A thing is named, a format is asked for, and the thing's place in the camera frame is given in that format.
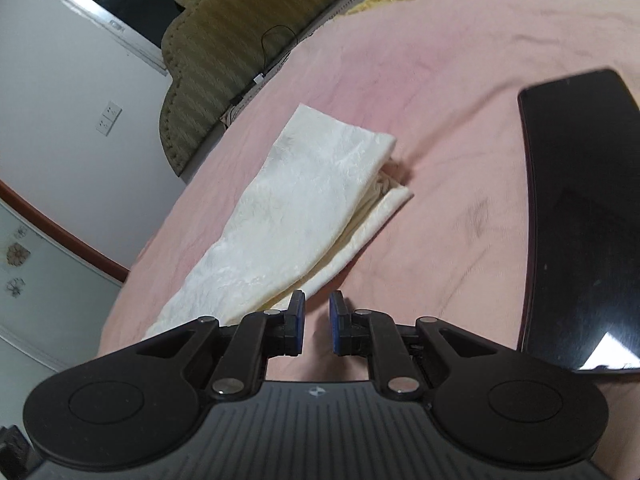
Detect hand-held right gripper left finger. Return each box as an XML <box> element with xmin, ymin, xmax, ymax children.
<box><xmin>135</xmin><ymin>290</ymin><xmax>307</xmax><ymax>402</ymax></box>

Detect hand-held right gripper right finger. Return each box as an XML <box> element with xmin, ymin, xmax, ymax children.
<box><xmin>329</xmin><ymin>291</ymin><xmax>489</xmax><ymax>399</ymax></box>

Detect white pants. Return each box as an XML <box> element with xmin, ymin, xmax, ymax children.
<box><xmin>145</xmin><ymin>103</ymin><xmax>415</xmax><ymax>342</ymax></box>

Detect pink blanket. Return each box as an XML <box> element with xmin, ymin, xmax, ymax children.
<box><xmin>97</xmin><ymin>0</ymin><xmax>640</xmax><ymax>398</ymax></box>

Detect brown wooden trim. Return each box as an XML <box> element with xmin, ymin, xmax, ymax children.
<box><xmin>0</xmin><ymin>179</ymin><xmax>131</xmax><ymax>282</ymax></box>

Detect white wardrobe with flower print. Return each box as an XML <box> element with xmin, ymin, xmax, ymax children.
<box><xmin>0</xmin><ymin>199</ymin><xmax>126</xmax><ymax>376</ymax></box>

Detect glossy black board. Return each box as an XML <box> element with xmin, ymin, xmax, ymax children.
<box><xmin>517</xmin><ymin>67</ymin><xmax>640</xmax><ymax>375</ymax></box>

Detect olive green padded headboard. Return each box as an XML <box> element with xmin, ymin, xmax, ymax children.
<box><xmin>159</xmin><ymin>0</ymin><xmax>381</xmax><ymax>177</ymax></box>

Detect white wall socket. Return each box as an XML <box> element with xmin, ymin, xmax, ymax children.
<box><xmin>96</xmin><ymin>102</ymin><xmax>123</xmax><ymax>136</ymax></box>

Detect black cable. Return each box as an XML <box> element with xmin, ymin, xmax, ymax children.
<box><xmin>260</xmin><ymin>25</ymin><xmax>300</xmax><ymax>78</ymax></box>

